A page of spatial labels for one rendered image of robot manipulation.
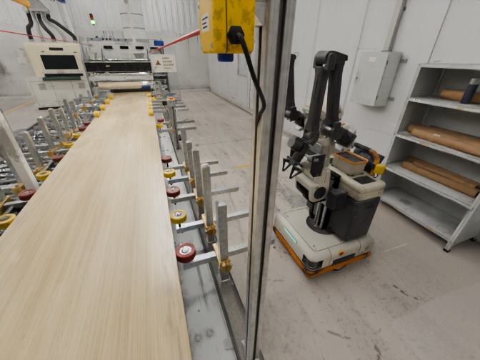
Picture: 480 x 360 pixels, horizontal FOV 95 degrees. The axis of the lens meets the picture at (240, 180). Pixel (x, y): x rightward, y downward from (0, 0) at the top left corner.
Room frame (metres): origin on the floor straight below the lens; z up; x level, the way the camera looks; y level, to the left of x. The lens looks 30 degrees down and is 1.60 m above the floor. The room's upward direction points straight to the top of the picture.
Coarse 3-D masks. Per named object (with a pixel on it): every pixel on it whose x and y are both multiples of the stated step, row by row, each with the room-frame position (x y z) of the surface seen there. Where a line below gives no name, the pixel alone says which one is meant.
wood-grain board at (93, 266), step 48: (144, 96) 4.42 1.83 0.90; (96, 144) 1.86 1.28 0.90; (144, 144) 1.87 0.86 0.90; (48, 192) 1.07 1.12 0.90; (96, 192) 1.08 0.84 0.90; (144, 192) 1.08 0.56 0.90; (0, 240) 0.69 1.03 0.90; (48, 240) 0.70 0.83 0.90; (96, 240) 0.70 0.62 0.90; (144, 240) 0.70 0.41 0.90; (0, 288) 0.47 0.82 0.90; (48, 288) 0.47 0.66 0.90; (96, 288) 0.47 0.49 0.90; (144, 288) 0.48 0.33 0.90; (0, 336) 0.32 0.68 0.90; (48, 336) 0.32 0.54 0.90; (96, 336) 0.32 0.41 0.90; (144, 336) 0.32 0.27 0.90
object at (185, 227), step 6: (246, 210) 1.02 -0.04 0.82; (228, 216) 0.96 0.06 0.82; (234, 216) 0.97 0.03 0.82; (240, 216) 0.98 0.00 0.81; (246, 216) 0.99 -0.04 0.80; (192, 222) 0.91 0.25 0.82; (198, 222) 0.91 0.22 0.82; (180, 228) 0.86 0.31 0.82; (186, 228) 0.87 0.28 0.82; (192, 228) 0.88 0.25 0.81; (198, 228) 0.89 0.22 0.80
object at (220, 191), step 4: (220, 188) 1.23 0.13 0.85; (224, 188) 1.23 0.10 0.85; (228, 188) 1.23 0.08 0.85; (232, 188) 1.23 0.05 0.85; (236, 188) 1.24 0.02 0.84; (212, 192) 1.18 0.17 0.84; (216, 192) 1.19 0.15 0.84; (220, 192) 1.20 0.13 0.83; (224, 192) 1.21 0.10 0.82; (228, 192) 1.22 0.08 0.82; (176, 196) 1.12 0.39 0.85; (180, 196) 1.12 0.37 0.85; (184, 196) 1.12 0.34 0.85; (188, 196) 1.13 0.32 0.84; (192, 196) 1.13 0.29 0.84; (172, 200) 1.09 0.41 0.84; (176, 200) 1.10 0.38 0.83; (180, 200) 1.11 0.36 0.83; (184, 200) 1.12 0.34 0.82; (188, 200) 1.12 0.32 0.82
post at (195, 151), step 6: (192, 150) 1.11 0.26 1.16; (198, 150) 1.11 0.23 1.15; (192, 156) 1.13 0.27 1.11; (198, 156) 1.11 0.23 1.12; (198, 162) 1.11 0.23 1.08; (198, 168) 1.11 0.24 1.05; (198, 174) 1.11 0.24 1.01; (198, 180) 1.11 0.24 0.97; (198, 186) 1.11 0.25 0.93; (198, 192) 1.11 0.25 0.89; (198, 210) 1.13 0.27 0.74
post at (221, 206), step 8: (216, 208) 0.65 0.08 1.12; (224, 208) 0.65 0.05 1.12; (216, 216) 0.66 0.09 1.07; (224, 216) 0.64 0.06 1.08; (216, 224) 0.66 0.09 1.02; (224, 224) 0.64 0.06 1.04; (224, 232) 0.64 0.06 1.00; (224, 240) 0.64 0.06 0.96; (224, 248) 0.64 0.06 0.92; (224, 256) 0.64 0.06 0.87
